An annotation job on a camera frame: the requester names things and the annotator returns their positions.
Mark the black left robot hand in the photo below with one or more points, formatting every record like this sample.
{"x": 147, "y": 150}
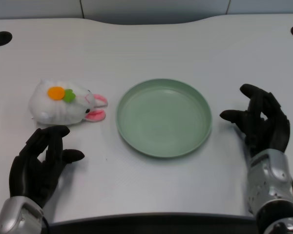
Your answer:
{"x": 36, "y": 165}

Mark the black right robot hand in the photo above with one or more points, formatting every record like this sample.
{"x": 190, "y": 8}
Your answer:
{"x": 266, "y": 122}

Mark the white rabbit plush doll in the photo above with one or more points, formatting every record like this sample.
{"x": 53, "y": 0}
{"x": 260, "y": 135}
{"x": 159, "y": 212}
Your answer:
{"x": 66, "y": 103}

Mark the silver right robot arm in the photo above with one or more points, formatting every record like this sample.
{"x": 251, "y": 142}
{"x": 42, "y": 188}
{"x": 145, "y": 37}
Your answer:
{"x": 273, "y": 192}

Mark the green round plate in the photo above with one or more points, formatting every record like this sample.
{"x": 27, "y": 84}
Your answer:
{"x": 164, "y": 118}

